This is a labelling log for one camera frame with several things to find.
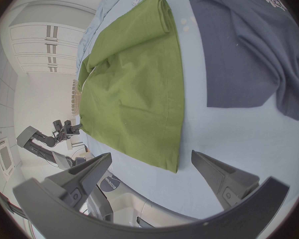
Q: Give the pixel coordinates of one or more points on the round woven basket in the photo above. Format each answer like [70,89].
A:
[74,101]

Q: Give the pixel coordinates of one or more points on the white ceiling air conditioner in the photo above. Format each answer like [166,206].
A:
[5,155]

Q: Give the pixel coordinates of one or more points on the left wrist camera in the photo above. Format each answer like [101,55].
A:
[67,123]

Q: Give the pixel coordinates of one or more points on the green shorts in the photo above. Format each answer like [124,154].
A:
[139,96]

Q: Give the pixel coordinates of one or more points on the pale blue quilt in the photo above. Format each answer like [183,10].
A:
[107,1]

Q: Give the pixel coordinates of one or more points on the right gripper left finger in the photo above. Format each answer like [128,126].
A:
[94,173]

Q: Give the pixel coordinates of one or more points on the white wardrobe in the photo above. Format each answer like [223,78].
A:
[32,46]

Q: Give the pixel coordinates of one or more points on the dark blue printed T-shirt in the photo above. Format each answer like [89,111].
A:
[239,58]

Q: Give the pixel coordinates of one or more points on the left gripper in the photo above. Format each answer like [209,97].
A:
[69,131]

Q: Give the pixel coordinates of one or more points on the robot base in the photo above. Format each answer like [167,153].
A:
[144,208]

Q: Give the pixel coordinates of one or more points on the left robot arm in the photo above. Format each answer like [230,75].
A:
[27,136]

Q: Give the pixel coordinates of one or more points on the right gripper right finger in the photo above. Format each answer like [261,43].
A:
[209,175]

